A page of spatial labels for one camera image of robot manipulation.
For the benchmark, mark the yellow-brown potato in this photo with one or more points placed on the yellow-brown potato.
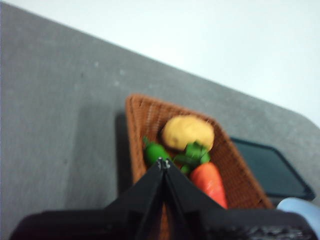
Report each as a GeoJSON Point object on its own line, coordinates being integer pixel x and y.
{"type": "Point", "coordinates": [187, 132]}

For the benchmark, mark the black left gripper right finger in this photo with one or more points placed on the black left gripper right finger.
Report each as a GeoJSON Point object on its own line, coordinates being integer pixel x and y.
{"type": "Point", "coordinates": [215, 222]}

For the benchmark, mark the orange carrot with green leaves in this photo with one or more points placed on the orange carrot with green leaves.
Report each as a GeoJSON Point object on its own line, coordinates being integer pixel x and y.
{"type": "Point", "coordinates": [208, 180]}

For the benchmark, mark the blue round plate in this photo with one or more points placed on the blue round plate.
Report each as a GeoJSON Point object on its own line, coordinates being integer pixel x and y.
{"type": "Point", "coordinates": [300, 206]}

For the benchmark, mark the green pepper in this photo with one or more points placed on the green pepper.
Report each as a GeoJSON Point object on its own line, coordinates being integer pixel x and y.
{"type": "Point", "coordinates": [155, 152]}

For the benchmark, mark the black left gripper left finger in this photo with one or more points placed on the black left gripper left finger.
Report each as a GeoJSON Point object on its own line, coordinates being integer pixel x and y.
{"type": "Point", "coordinates": [120, 215]}

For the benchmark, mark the brown wicker basket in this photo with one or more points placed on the brown wicker basket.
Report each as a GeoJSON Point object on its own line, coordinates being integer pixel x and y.
{"type": "Point", "coordinates": [230, 160]}

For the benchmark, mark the black rectangular tray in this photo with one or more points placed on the black rectangular tray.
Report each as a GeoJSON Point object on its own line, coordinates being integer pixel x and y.
{"type": "Point", "coordinates": [270, 170]}

